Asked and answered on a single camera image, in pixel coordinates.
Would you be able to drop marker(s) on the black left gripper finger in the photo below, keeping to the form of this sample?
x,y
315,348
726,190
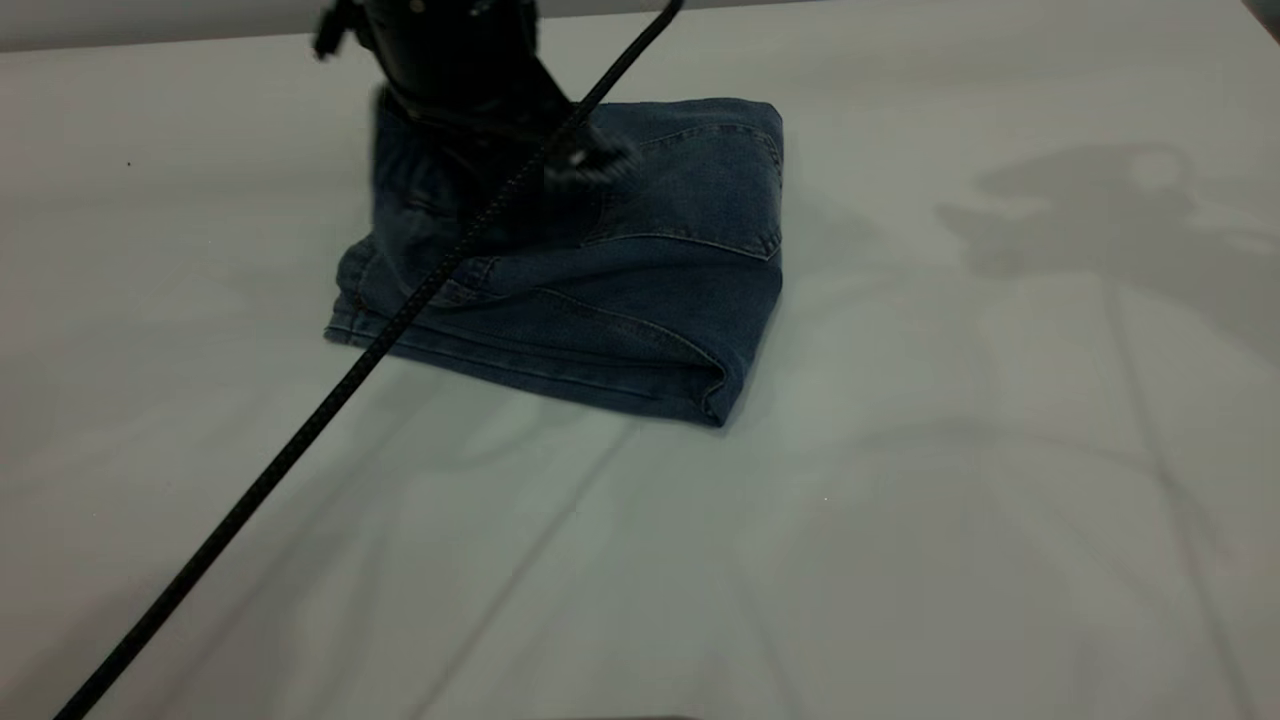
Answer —
x,y
595,165

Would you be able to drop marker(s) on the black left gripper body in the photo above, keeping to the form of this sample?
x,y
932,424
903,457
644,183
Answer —
x,y
460,60

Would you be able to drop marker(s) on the blue denim jeans shorts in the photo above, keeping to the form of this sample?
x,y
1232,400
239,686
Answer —
x,y
650,300

